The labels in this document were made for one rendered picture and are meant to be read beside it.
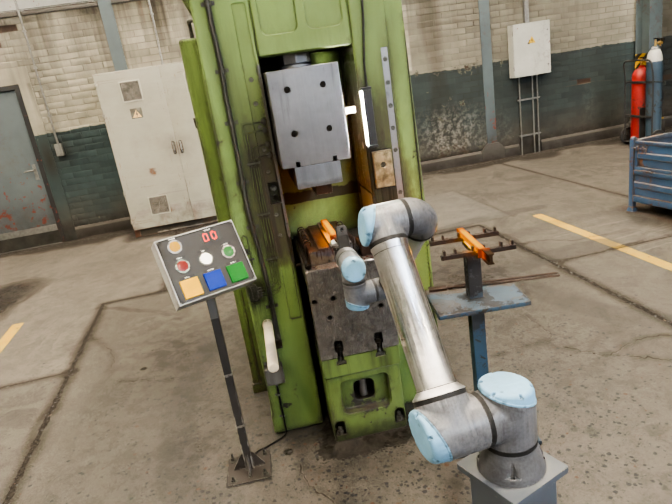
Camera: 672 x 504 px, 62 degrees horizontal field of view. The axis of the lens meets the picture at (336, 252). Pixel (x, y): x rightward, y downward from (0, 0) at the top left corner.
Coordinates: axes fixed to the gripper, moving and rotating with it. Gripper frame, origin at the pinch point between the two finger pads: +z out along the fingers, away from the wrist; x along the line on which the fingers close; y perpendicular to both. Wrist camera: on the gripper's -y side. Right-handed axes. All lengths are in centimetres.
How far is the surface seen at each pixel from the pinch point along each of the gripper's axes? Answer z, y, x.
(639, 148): 239, 46, 325
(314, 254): 7.6, 7.7, -9.9
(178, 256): -10, -8, -65
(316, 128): 8.3, -46.7, -0.2
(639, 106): 522, 56, 538
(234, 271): -8.7, 2.7, -45.0
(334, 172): 8.0, -27.1, 4.5
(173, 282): -17, 0, -68
